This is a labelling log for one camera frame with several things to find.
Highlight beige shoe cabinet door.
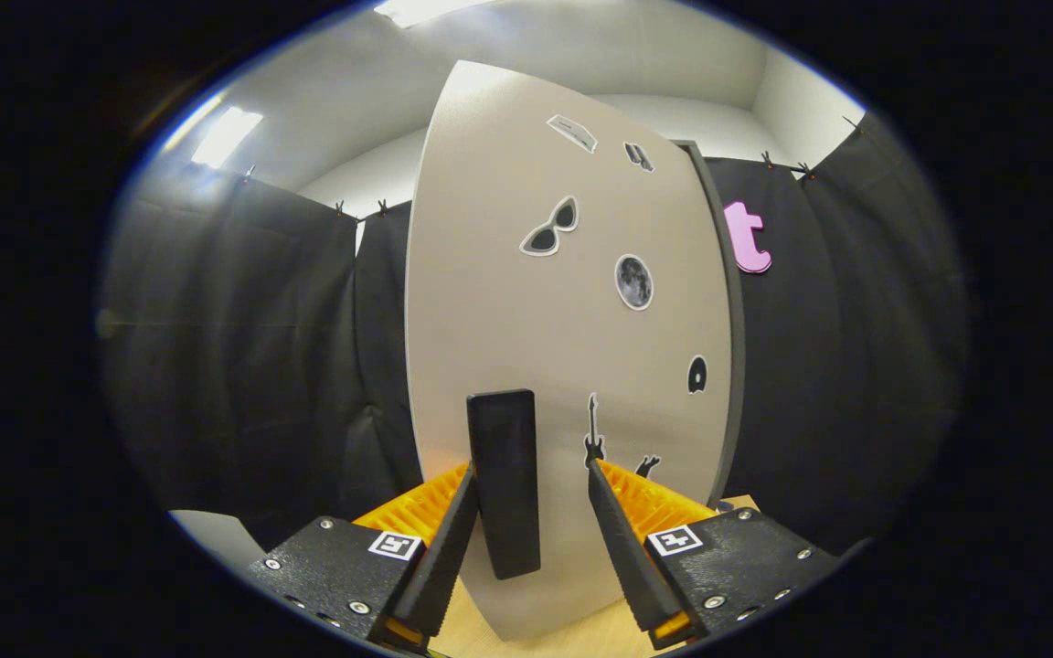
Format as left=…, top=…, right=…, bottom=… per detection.
left=404, top=59, right=736, bottom=642

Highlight dark grey shoe cabinet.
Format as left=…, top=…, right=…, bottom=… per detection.
left=673, top=139, right=749, bottom=508

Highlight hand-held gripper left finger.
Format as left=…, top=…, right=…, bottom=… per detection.
left=248, top=462, right=482, bottom=652

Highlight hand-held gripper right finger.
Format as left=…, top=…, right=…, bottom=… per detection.
left=587, top=459, right=843, bottom=650

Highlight wide ceiling light panel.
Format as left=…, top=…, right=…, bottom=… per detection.
left=371, top=0, right=491, bottom=28

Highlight black backdrop cloth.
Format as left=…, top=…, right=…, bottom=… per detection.
left=101, top=110, right=966, bottom=558

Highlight narrow ceiling light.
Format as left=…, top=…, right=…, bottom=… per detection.
left=190, top=106, right=264, bottom=170

